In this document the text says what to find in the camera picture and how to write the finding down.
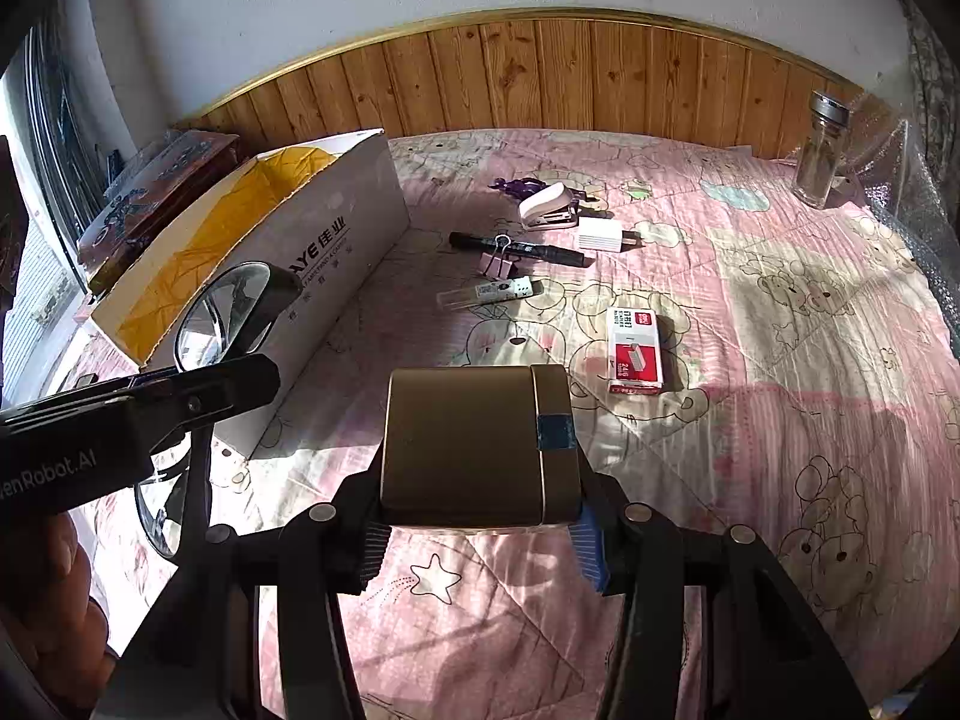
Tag dark robot toy box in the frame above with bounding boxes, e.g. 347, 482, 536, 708
75, 130, 242, 293

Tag white charger adapter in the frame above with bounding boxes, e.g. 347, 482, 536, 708
576, 216, 640, 253

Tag white stapler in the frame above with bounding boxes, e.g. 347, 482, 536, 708
519, 182, 583, 232

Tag glass jar metal lid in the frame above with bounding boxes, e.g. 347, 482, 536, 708
793, 90, 853, 209

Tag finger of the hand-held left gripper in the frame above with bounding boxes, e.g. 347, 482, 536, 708
135, 355, 280, 460

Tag white cardboard box yellow tape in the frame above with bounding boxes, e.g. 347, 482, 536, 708
79, 127, 412, 458

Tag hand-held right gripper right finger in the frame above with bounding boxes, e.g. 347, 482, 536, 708
566, 465, 863, 720

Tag black frame glasses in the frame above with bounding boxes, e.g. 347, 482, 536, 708
135, 261, 302, 563

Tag pink binder clip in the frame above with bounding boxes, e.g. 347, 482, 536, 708
480, 235, 527, 279

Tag gold metal box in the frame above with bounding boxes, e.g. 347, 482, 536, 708
379, 364, 582, 530

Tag red staples box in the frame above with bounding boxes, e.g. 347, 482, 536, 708
606, 307, 670, 395

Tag black marker pen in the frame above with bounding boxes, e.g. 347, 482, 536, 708
448, 231, 591, 269

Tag person's left hand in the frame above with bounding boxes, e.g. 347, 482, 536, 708
0, 510, 122, 691

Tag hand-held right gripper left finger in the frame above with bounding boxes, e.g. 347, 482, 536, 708
94, 465, 395, 720

